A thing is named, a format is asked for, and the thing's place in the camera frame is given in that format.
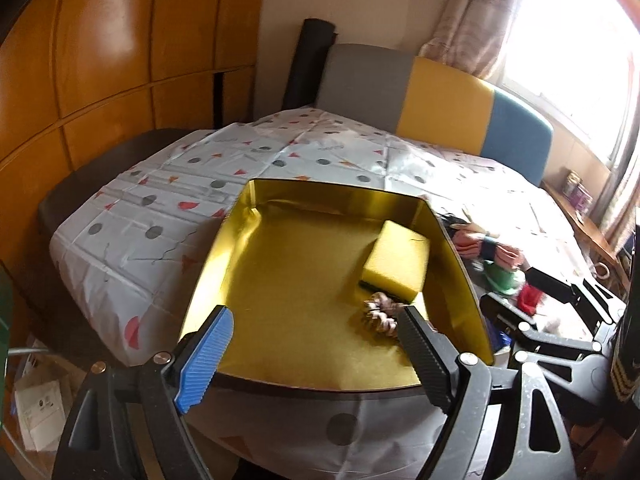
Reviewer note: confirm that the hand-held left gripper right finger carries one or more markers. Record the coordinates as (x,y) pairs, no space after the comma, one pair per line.
(425,360)

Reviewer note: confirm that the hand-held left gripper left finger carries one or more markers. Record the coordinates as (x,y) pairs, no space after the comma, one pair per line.
(207,360)

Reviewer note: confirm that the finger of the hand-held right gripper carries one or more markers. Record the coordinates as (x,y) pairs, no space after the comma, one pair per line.
(550,277)
(500,307)

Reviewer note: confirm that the red cloth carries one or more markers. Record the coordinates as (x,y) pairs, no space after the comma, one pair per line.
(530,297)

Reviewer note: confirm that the pink braided scrunchie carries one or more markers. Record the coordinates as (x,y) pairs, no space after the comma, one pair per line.
(377,317)

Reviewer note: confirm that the yellow sponge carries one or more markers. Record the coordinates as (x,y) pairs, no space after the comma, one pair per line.
(395,260)

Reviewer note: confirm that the gold rectangular tin box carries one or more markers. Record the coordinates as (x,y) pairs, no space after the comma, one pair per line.
(300,285)

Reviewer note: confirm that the small round basket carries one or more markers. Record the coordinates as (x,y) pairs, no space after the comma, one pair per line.
(602,270)

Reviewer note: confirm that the wooden bedside desk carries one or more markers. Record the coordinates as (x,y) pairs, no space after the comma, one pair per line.
(590,232)

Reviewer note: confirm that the pink striped cloth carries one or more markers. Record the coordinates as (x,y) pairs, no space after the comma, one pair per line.
(470,247)

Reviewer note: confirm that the gold tin can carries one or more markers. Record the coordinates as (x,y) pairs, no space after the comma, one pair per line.
(571,182)

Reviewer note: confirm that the beige patterned curtain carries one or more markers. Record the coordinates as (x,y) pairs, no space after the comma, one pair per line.
(470,15)
(620,200)

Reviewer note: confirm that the grey printed bed sheet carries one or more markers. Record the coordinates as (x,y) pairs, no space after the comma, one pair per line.
(175,195)

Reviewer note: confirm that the grey yellow blue headboard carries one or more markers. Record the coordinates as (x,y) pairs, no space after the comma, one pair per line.
(445,105)

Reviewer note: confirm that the window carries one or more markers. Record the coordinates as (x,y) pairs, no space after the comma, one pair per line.
(575,35)

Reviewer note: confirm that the black rolled mat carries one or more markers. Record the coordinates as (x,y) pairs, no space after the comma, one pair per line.
(307,70)

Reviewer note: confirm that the orange wooden wardrobe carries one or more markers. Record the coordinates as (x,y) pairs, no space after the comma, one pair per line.
(100,35)

